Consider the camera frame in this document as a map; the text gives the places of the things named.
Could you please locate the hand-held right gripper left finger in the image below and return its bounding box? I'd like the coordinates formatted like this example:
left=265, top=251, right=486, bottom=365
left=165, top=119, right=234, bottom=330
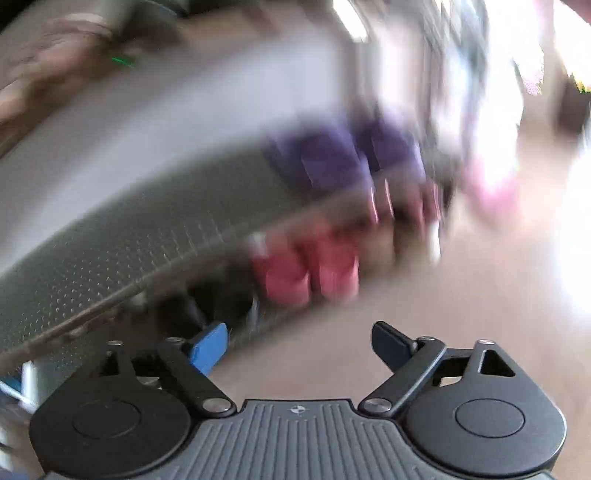
left=95, top=322, right=237, bottom=418

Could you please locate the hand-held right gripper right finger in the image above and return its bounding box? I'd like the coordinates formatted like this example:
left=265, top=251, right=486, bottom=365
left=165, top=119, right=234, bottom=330
left=358, top=322, right=518, bottom=415

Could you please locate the metal shoe rack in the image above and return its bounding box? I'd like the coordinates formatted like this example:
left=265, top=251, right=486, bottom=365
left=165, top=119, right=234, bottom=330
left=0, top=0, right=462, bottom=370

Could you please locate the purple slipper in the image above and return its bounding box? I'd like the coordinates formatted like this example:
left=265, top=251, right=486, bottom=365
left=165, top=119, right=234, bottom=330
left=358, top=122, right=426, bottom=185
left=272, top=129, right=370, bottom=195

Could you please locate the person's left forearm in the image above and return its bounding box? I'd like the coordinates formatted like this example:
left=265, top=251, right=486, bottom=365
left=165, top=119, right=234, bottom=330
left=0, top=14, right=116, bottom=139

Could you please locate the black slipper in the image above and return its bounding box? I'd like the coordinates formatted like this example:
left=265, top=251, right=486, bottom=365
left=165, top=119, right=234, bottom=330
left=157, top=291, right=208, bottom=334
left=203, top=277, right=259, bottom=334

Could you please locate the white shelf unit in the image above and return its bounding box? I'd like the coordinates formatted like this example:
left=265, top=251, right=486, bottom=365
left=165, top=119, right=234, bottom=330
left=0, top=360, right=42, bottom=416

